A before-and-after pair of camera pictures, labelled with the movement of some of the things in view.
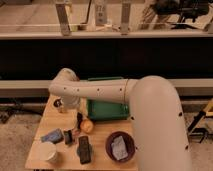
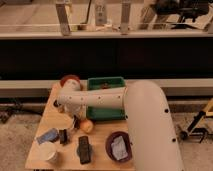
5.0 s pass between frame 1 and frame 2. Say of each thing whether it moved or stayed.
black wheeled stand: stayed
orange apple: stayed
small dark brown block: moved
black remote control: stayed
